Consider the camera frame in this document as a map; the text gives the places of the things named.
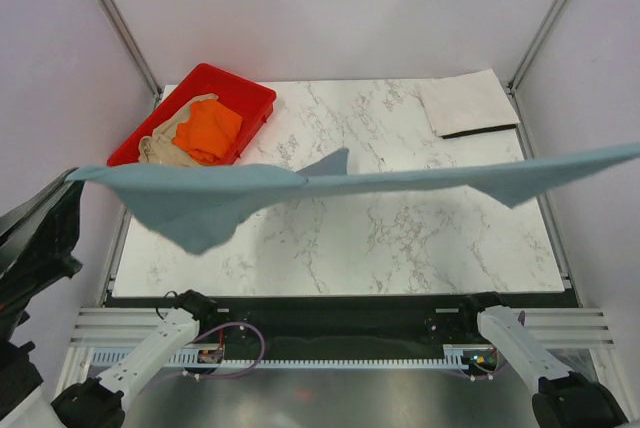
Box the grey-blue t-shirt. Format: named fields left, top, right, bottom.
left=66, top=144, right=639, bottom=255

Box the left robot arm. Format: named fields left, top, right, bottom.
left=1, top=174, right=220, bottom=427

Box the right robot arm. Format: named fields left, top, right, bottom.
left=457, top=292, right=639, bottom=428

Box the beige t-shirt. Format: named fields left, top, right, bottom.
left=138, top=93, right=218, bottom=167

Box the orange t-shirt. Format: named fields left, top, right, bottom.
left=172, top=99, right=243, bottom=166

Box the red plastic bin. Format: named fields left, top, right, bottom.
left=106, top=62, right=278, bottom=169

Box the white folded mat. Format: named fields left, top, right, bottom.
left=418, top=69, right=520, bottom=138

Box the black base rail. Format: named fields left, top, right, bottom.
left=160, top=291, right=516, bottom=362

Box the left aluminium frame post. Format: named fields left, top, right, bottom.
left=97, top=0, right=163, bottom=100

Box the aluminium frame post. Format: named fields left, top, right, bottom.
left=97, top=0, right=163, bottom=100
left=505, top=0, right=571, bottom=97

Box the white slotted cable duct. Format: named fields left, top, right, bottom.
left=89, top=345, right=516, bottom=369

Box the right aluminium frame post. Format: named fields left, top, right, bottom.
left=505, top=0, right=571, bottom=97

